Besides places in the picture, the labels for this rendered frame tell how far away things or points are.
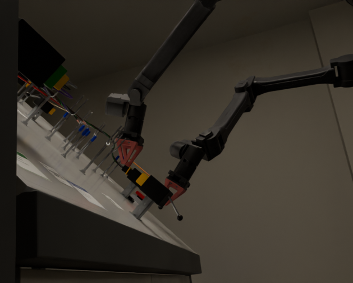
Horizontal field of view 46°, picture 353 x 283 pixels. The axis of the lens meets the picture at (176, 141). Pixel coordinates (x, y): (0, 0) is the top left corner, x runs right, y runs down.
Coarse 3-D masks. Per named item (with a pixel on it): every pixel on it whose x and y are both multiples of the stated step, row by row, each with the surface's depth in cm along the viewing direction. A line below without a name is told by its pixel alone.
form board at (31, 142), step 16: (32, 128) 98; (48, 128) 144; (32, 144) 71; (48, 144) 93; (64, 144) 131; (32, 160) 56; (48, 160) 69; (64, 160) 88; (80, 160) 124; (16, 176) 41; (32, 176) 46; (48, 176) 54; (64, 176) 66; (80, 176) 84; (96, 176) 115; (16, 192) 40; (48, 192) 45; (64, 192) 53; (96, 192) 80; (112, 192) 109; (96, 208) 61; (112, 208) 77; (128, 208) 102; (128, 224) 74; (144, 224) 98; (160, 224) 142; (176, 240) 131
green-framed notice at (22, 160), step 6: (18, 156) 50; (24, 156) 54; (18, 162) 47; (24, 162) 50; (30, 162) 53; (24, 168) 46; (30, 168) 49; (36, 168) 52; (36, 174) 49; (42, 174) 52
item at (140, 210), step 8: (152, 176) 97; (144, 184) 97; (152, 184) 96; (160, 184) 96; (144, 192) 96; (152, 192) 96; (160, 192) 95; (168, 192) 95; (144, 200) 97; (152, 200) 97; (160, 200) 95; (136, 208) 97; (144, 208) 96; (136, 216) 96
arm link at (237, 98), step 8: (240, 88) 156; (240, 96) 155; (248, 96) 157; (232, 104) 151; (240, 104) 151; (248, 104) 157; (224, 112) 147; (232, 112) 145; (240, 112) 150; (224, 120) 141; (232, 120) 143; (208, 128) 138; (216, 128) 136; (224, 128) 137; (232, 128) 143; (216, 136) 131; (224, 136) 137; (208, 144) 131; (216, 144) 131; (208, 152) 132; (216, 152) 132
